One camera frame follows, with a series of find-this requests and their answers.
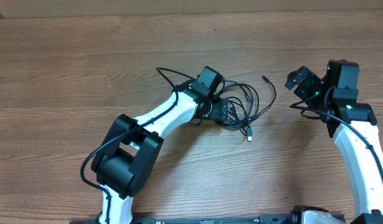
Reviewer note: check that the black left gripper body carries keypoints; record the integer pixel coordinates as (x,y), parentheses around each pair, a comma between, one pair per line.
(218,111)

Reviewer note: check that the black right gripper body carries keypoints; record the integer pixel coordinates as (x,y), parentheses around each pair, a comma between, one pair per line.
(308,90)

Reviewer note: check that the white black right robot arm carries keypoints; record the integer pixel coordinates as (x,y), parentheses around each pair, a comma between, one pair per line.
(353,127)

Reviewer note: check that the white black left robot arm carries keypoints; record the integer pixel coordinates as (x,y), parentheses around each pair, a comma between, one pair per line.
(125,160)

